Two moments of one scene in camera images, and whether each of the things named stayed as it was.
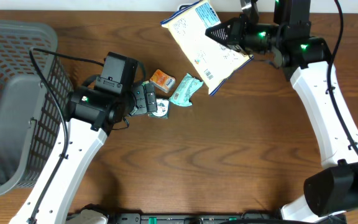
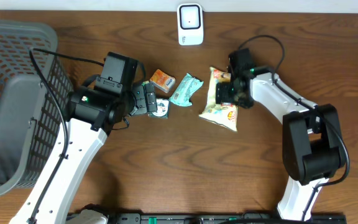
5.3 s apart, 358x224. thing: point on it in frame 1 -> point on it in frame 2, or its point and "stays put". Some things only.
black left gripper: [146, 93] stays put
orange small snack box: [162, 81] stays put
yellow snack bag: [214, 61] -> [225, 114]
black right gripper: [232, 32] -> [221, 95]
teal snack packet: [182, 93] stays put
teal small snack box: [163, 106] stays put
